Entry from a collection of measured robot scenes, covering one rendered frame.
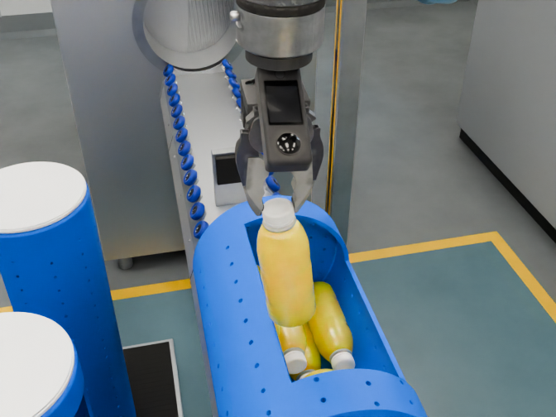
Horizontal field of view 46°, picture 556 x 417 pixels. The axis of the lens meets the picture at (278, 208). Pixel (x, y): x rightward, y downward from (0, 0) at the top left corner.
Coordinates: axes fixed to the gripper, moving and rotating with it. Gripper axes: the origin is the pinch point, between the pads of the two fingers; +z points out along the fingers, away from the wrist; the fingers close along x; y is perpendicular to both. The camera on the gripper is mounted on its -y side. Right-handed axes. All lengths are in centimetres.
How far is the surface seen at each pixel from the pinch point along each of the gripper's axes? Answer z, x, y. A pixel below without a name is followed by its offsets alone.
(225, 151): 37, 0, 71
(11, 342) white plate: 41, 43, 21
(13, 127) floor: 153, 105, 295
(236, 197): 50, -2, 70
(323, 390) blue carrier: 19.5, -4.0, -12.6
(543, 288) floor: 143, -137, 113
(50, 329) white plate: 41, 36, 23
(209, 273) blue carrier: 27.1, 7.7, 18.7
